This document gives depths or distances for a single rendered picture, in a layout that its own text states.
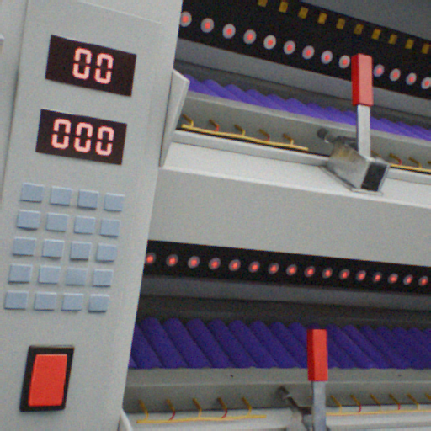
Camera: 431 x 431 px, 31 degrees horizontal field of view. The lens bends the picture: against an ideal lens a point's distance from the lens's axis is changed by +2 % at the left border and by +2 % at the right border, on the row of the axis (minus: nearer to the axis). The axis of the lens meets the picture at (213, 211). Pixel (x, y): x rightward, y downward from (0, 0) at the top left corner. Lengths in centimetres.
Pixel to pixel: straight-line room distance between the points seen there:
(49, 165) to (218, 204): 11
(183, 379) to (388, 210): 18
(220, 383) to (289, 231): 13
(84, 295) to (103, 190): 6
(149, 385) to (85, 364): 11
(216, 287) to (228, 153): 19
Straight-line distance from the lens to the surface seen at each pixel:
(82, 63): 39
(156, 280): 62
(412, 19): 81
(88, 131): 39
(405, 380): 66
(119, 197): 40
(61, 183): 39
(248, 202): 45
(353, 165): 51
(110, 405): 44
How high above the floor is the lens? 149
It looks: 3 degrees down
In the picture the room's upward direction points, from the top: 9 degrees clockwise
